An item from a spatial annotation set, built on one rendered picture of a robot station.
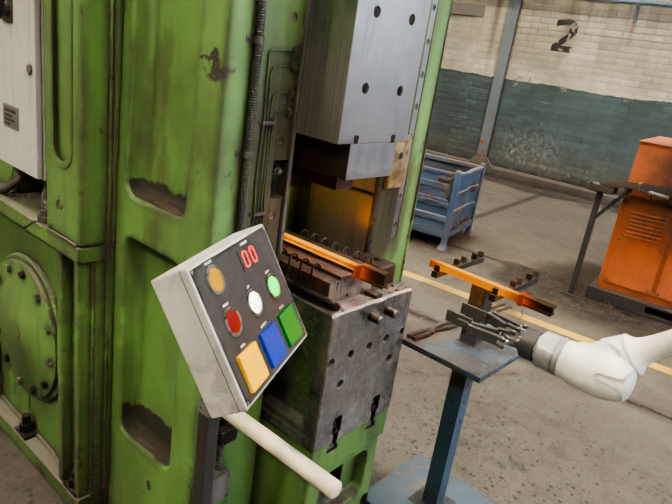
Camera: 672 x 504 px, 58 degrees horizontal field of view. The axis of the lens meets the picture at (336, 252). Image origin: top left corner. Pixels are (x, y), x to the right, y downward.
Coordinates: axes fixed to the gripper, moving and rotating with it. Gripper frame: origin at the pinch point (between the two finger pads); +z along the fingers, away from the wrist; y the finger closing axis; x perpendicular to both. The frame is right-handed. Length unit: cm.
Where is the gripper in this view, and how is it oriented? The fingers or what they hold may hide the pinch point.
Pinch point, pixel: (464, 314)
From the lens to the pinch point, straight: 158.2
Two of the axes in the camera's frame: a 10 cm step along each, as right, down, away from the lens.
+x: 1.4, -9.4, -3.2
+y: 6.5, -1.6, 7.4
